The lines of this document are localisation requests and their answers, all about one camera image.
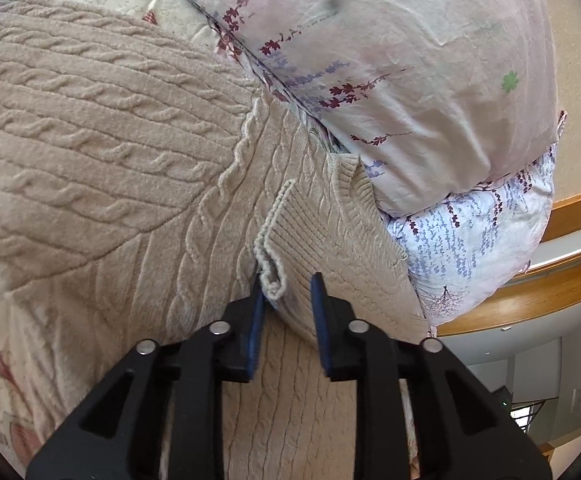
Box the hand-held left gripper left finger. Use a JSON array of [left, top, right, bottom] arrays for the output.
[[25, 275, 267, 480]]

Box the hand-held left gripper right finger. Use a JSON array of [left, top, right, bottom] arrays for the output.
[[310, 272, 553, 480]]

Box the beige cable knit sweater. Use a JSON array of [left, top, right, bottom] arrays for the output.
[[0, 0, 431, 480]]

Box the blue floral tree print pillow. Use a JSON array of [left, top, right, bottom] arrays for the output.
[[380, 145, 558, 328]]

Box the dark stair railing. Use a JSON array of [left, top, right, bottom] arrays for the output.
[[509, 400, 547, 432]]

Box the pink floral pillow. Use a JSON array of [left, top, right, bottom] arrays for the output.
[[135, 0, 568, 218]]

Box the wooden bed frame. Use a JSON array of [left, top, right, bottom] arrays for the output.
[[435, 185, 581, 338]]

